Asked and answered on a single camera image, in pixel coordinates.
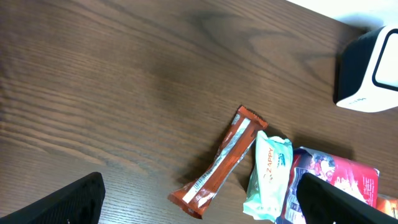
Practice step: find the small orange tissue pack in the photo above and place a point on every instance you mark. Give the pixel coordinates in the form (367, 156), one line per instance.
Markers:
(387, 205)

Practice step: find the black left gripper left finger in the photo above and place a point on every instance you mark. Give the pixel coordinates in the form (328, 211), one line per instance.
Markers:
(79, 202)

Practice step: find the red purple pad package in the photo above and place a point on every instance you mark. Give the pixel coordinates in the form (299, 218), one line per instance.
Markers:
(358, 180)

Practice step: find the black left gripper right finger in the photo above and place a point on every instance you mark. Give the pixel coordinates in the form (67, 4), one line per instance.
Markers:
(323, 203)

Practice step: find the white barcode scanner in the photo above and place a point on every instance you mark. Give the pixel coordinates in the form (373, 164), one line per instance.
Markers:
(367, 76)

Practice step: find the teal wet wipes packet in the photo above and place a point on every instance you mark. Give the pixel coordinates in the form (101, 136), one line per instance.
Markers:
(269, 178)

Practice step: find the orange snack bar wrapper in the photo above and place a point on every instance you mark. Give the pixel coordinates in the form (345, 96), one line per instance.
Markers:
(195, 197)

